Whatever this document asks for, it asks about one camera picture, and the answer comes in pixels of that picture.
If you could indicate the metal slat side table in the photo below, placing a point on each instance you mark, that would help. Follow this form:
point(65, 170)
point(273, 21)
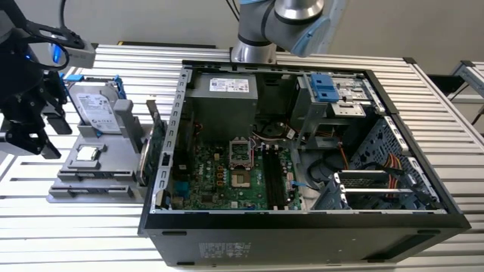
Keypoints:
point(467, 69)

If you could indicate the blue plastic drive latch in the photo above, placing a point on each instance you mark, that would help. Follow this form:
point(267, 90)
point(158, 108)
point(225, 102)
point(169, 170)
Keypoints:
point(325, 88)

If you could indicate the hard disk in blue carrier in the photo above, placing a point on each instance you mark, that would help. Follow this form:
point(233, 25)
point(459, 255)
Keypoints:
point(95, 107)

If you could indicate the CPU socket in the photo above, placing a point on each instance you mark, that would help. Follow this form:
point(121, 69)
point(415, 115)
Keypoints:
point(242, 178)

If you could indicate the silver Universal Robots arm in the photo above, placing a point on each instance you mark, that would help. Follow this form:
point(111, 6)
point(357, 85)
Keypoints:
point(261, 25)

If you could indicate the metal disk bay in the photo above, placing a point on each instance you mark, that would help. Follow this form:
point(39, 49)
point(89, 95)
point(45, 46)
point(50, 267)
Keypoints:
point(363, 177)

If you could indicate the grey power supply unit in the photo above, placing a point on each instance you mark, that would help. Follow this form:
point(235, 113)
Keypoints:
point(223, 113)

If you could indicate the green graphics card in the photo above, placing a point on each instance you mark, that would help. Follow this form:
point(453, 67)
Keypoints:
point(155, 147)

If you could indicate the silver CPU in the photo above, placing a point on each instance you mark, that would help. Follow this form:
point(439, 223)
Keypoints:
point(87, 154)

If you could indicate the black RAM slot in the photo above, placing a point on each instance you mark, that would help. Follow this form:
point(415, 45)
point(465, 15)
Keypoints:
point(279, 178)
point(274, 178)
point(269, 178)

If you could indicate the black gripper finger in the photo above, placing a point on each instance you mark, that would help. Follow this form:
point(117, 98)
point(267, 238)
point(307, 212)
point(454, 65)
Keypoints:
point(57, 123)
point(25, 133)

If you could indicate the black PC case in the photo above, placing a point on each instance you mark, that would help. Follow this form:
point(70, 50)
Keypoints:
point(265, 243)

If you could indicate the small rounded silver camera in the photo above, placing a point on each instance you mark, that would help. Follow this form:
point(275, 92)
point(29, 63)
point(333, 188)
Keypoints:
point(6, 143)

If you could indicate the green motherboard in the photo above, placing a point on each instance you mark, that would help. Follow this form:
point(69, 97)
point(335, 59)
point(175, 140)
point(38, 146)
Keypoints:
point(205, 181)

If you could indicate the grey parts rack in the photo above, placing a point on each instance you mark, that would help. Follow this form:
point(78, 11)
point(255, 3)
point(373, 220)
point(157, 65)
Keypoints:
point(114, 158)

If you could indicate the blue motherboard connector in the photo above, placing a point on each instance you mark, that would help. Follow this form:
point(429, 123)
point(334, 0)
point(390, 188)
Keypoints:
point(182, 189)

